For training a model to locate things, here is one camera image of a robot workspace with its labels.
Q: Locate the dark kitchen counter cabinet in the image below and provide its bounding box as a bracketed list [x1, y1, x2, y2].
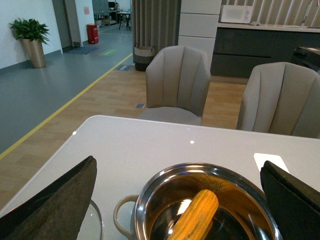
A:
[210, 26, 320, 78]

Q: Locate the white pillar cabinet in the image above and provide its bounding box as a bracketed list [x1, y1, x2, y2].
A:
[178, 0, 222, 65]

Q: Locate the gold plant pot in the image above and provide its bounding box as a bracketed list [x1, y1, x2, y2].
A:
[20, 39, 46, 69]

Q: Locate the glass pot lid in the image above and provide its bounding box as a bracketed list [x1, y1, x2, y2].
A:
[77, 199, 104, 240]

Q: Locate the beige upholstered chair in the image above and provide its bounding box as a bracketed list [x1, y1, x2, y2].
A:
[236, 62, 320, 139]
[138, 45, 211, 126]

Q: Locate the distant table with legs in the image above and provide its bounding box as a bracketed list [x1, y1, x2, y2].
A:
[116, 11, 131, 30]

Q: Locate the yellow corn cob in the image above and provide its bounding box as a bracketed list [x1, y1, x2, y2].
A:
[168, 189, 219, 240]

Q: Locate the left beige upholstered chair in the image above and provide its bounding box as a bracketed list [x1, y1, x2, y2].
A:
[138, 45, 211, 126]

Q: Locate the red bin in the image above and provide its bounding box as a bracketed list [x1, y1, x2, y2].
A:
[86, 24, 99, 44]

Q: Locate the black appliance at right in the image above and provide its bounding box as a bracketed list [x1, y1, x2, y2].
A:
[290, 46, 320, 74]

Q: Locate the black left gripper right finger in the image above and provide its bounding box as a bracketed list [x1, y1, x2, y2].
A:
[260, 160, 320, 240]

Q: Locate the right beige upholstered chair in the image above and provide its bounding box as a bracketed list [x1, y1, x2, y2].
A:
[236, 62, 320, 139]

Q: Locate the green potted plant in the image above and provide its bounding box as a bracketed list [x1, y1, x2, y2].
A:
[9, 18, 50, 45]

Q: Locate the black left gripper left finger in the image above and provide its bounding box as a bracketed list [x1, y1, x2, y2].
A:
[0, 156, 97, 240]

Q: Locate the white electric cooking pot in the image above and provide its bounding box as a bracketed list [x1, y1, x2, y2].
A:
[113, 162, 282, 240]

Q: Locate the woven basket with handles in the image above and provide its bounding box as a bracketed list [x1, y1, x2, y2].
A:
[133, 42, 156, 72]

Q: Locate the white microwave oven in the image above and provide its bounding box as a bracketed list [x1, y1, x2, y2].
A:
[220, 5, 254, 24]

